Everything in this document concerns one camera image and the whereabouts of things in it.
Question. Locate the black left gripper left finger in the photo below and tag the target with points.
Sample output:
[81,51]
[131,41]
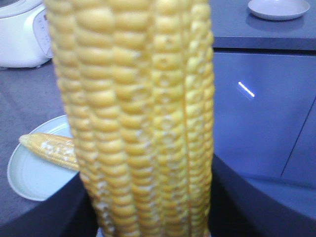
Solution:
[67,213]

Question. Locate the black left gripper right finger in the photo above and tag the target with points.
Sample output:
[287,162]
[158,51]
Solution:
[246,205]

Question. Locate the white-speckled yellow corn cob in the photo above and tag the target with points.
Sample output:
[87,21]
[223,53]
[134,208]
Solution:
[59,150]

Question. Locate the orange-yellow corn cob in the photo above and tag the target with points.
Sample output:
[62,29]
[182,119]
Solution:
[137,83]

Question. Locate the light green round plate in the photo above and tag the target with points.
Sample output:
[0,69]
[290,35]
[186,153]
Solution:
[34,178]

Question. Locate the white rice cooker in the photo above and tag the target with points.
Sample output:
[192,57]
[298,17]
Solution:
[24,37]

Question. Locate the distant white plate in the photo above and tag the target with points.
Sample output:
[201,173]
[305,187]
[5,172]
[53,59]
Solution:
[278,10]

